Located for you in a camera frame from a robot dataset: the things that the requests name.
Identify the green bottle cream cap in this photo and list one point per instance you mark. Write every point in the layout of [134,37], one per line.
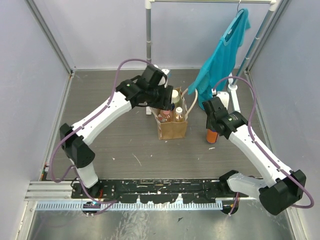
[175,98]

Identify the orange bottle blue cap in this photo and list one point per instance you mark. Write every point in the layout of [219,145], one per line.
[211,136]

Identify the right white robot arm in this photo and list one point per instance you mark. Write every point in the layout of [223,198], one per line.
[255,150]

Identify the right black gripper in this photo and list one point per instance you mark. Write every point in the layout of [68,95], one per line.
[208,123]

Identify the brown canvas tote bag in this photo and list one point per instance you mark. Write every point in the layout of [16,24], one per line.
[174,130]

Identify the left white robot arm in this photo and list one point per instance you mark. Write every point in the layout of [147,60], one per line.
[79,136]

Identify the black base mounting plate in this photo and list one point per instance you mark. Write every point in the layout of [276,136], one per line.
[159,191]

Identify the aluminium frame rail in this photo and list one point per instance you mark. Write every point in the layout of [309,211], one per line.
[70,195]

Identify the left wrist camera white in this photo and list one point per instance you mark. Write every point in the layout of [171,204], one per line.
[164,78]

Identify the pink cap clear bottle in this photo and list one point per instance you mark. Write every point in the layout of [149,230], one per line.
[165,116]

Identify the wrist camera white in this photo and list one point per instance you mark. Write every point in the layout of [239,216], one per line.
[164,78]
[224,97]

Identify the white metal clothes rack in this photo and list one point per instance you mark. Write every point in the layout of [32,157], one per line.
[232,83]

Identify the amber bottle white cap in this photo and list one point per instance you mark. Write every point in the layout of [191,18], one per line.
[178,117]

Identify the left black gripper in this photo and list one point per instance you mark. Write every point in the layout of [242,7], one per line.
[167,97]

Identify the teal t-shirt on hanger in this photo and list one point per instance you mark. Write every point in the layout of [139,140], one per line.
[221,63]

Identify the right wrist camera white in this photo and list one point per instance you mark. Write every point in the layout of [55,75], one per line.
[224,97]

